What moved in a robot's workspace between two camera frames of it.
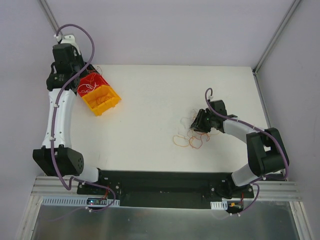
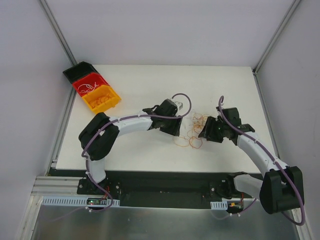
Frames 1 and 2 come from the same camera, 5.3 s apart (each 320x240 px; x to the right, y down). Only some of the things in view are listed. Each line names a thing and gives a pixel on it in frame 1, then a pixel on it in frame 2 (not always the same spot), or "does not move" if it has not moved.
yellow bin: [101, 99] does not move
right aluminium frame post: [274, 37] does not move
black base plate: [164, 189] does not move
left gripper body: [88, 69] → [172, 125]
